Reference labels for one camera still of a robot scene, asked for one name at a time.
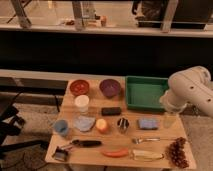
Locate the silver metal fork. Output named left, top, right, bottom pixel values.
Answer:
left=132, top=137, right=175, bottom=144

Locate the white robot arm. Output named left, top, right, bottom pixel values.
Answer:
left=159, top=66, right=213, bottom=128

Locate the blue sponge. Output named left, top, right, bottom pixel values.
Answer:
left=138, top=118, right=158, bottom=130

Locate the brown grape bunch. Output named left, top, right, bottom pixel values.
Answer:
left=167, top=137, right=189, bottom=169

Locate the green plastic tray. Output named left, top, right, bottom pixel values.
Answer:
left=125, top=76, right=168, bottom=112

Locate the black silver metal can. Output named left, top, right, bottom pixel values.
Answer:
left=117, top=118, right=129, bottom=133

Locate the orange carrot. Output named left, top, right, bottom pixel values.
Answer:
left=101, top=149, right=129, bottom=158

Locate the black rectangular block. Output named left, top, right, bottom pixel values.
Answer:
left=101, top=107, right=121, bottom=116

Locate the purple bowl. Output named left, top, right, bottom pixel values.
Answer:
left=99, top=79, right=121, bottom=98

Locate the orange yellow apple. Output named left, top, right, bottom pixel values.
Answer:
left=95, top=119, right=109, bottom=134

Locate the grey blue cloth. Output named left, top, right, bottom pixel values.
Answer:
left=73, top=116, right=96, bottom=132

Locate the white plastic cup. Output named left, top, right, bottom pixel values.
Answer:
left=74, top=95, right=90, bottom=113

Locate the red bowl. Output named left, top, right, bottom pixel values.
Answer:
left=70, top=80, right=90, bottom=96

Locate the blue plastic cup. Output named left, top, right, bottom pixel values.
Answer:
left=53, top=120, right=69, bottom=137

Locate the small metal clip tool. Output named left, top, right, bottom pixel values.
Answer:
left=52, top=145, right=72, bottom=162

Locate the black office chair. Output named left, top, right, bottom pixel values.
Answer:
left=0, top=95, right=49, bottom=160

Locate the black handled peeler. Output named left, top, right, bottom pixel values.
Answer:
left=71, top=140, right=102, bottom=147

